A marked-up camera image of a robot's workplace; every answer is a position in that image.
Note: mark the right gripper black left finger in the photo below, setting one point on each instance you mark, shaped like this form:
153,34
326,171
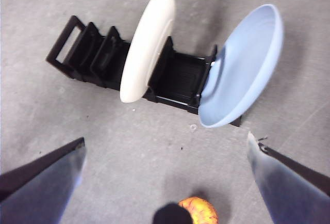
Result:
38,193

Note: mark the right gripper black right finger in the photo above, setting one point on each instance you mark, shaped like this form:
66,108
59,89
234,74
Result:
288,193

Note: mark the red apple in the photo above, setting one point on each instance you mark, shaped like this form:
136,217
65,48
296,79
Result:
203,211

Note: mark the light blue plate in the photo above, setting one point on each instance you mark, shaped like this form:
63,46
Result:
245,74

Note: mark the black plate rack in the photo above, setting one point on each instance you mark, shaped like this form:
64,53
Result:
178,79

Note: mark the cream white plate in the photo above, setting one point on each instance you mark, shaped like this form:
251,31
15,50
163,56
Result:
149,46

